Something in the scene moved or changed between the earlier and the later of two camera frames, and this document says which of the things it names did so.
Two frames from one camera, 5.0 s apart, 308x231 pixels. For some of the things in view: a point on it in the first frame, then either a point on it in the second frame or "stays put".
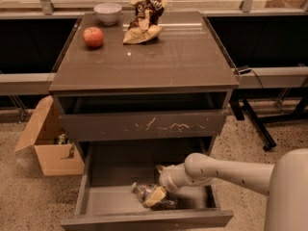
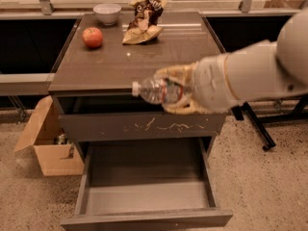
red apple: [92, 37] stays put
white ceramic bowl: [108, 12] stays put
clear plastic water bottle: [154, 195] to [159, 90]
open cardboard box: [54, 159] stays put
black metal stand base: [240, 102] stays put
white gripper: [167, 178] to [210, 82]
